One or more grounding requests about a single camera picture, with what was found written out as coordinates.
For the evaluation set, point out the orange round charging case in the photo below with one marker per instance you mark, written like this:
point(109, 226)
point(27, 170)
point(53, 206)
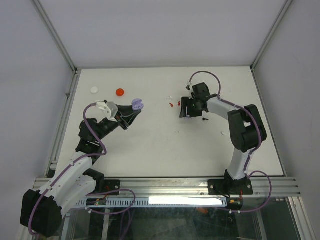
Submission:
point(120, 92)

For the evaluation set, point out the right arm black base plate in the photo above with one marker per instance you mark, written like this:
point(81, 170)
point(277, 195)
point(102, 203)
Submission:
point(217, 187)

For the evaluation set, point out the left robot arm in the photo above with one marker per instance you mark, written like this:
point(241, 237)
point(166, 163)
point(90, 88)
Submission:
point(43, 210)

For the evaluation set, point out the aluminium frame post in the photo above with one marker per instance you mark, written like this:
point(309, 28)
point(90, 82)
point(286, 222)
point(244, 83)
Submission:
point(272, 31)
point(39, 8)

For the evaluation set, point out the aluminium frame post left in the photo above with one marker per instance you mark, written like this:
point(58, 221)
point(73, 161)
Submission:
point(39, 8)

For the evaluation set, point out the aluminium frame post right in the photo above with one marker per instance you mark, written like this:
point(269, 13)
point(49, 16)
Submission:
point(272, 31)

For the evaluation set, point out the aluminium mounting rail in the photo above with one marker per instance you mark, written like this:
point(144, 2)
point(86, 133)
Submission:
point(259, 186)

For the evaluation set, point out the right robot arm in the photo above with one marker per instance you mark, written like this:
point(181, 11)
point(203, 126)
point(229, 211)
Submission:
point(246, 128)

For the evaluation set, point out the purple round earbud charging case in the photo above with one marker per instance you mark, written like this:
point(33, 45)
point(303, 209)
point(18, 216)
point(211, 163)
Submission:
point(137, 104)

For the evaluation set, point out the white round charging case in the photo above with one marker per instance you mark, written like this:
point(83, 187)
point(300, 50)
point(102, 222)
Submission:
point(94, 90)

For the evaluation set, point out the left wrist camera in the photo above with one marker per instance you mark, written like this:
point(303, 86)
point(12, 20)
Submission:
point(109, 109)

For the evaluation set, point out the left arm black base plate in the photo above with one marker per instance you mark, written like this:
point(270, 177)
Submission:
point(110, 185)

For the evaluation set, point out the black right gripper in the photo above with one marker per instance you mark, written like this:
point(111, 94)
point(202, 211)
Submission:
point(185, 102)

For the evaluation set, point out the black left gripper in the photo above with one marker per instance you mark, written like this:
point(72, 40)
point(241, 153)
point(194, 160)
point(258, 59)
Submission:
point(125, 111)

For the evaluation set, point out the white slotted cable duct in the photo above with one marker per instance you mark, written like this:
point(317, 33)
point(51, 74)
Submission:
point(152, 202)

